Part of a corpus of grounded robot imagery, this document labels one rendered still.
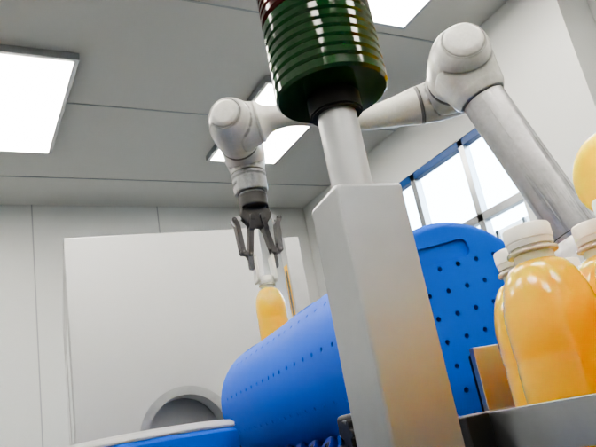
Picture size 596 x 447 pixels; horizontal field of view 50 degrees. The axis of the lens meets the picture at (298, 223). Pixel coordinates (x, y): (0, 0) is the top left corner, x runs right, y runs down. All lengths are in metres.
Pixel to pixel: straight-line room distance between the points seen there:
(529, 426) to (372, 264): 0.22
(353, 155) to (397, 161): 5.41
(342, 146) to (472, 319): 0.57
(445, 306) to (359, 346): 0.57
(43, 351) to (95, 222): 1.27
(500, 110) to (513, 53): 2.96
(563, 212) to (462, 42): 0.43
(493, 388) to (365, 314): 0.52
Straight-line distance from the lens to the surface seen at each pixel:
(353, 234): 0.31
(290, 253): 2.38
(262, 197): 1.64
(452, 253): 0.91
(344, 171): 0.34
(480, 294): 0.91
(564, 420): 0.47
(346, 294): 0.32
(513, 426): 0.51
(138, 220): 6.42
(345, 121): 0.35
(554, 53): 4.25
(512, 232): 0.56
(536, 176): 1.47
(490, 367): 0.81
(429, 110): 1.70
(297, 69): 0.35
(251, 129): 1.53
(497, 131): 1.51
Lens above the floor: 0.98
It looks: 18 degrees up
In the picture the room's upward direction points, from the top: 11 degrees counter-clockwise
